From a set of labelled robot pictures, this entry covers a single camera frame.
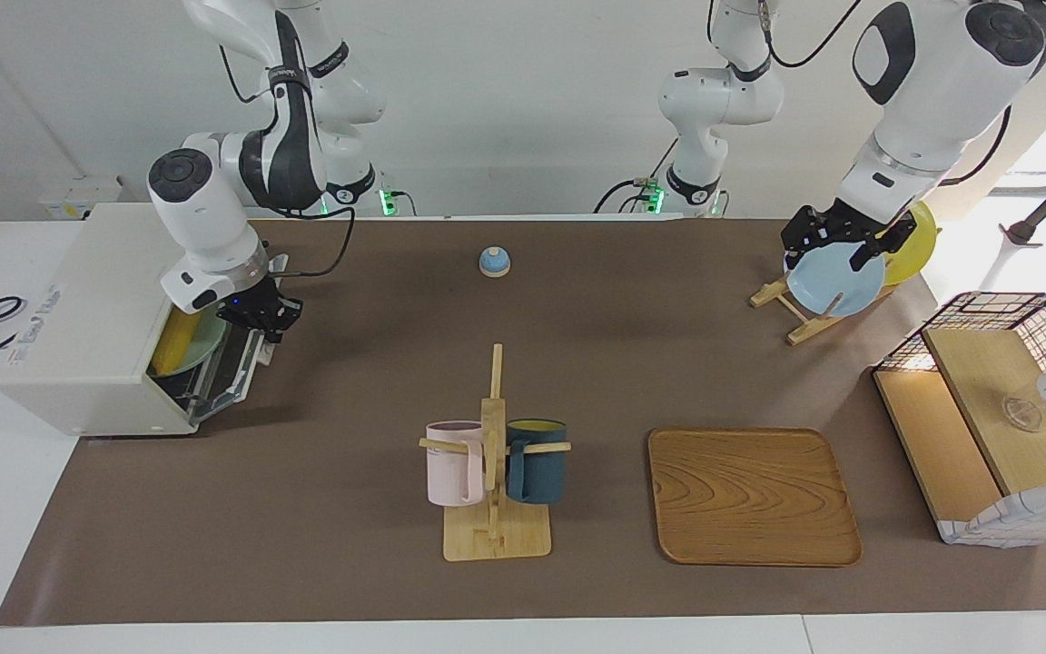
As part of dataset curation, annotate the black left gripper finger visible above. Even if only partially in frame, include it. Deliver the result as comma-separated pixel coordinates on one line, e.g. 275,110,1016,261
783,207,819,272
850,218,916,272

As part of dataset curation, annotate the mint green plate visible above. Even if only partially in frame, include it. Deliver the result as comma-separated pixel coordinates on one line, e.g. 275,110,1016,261
155,309,230,378

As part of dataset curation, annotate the glass oven door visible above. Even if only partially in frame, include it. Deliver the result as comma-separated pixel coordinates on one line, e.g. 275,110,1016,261
185,322,270,428

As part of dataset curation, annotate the yellow corn cob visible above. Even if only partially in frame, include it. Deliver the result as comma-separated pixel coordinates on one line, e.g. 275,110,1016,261
151,307,202,376

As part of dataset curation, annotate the cream toaster oven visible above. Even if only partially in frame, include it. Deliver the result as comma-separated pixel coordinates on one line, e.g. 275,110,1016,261
0,202,224,437

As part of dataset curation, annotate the yellow plate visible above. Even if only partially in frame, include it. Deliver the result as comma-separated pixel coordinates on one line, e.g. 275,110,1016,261
882,202,939,286

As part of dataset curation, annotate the light blue plate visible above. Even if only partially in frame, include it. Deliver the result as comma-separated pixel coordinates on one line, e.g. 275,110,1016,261
786,245,885,317

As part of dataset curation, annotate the wooden plate rack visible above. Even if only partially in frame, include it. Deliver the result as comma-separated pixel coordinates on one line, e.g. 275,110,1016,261
750,277,896,346

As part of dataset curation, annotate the brown table mat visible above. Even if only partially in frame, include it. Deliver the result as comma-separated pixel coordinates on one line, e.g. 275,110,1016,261
0,216,1046,628

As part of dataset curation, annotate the small clear glass dish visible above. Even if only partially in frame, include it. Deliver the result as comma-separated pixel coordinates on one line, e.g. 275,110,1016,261
1000,395,1043,432

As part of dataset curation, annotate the pink mug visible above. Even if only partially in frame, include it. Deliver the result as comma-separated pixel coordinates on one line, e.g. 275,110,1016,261
425,421,488,507

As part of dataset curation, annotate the wooden serving tray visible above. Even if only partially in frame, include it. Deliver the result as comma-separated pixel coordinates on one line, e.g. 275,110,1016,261
647,428,863,568

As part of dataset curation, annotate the dark teal mug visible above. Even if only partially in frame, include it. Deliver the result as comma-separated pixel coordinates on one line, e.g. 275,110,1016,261
505,419,567,506

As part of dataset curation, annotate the wooden mug tree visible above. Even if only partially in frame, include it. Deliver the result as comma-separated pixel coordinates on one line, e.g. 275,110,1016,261
419,343,572,561

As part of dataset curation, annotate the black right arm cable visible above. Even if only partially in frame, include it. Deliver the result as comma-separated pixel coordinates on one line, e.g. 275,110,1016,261
219,41,359,278

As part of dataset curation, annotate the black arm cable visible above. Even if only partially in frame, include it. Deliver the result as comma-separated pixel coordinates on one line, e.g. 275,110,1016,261
755,0,1014,187
219,41,359,278

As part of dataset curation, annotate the wire basket with wooden shelves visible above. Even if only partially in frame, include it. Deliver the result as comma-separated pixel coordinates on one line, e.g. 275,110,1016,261
873,292,1046,549

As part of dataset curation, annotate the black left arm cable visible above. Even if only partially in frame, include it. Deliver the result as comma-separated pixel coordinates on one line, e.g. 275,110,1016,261
755,0,1014,187

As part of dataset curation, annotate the black base cable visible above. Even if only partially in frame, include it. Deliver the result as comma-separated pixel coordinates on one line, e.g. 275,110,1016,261
594,136,680,214

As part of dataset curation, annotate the white wall socket box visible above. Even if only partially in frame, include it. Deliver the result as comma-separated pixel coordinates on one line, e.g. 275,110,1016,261
40,177,124,221

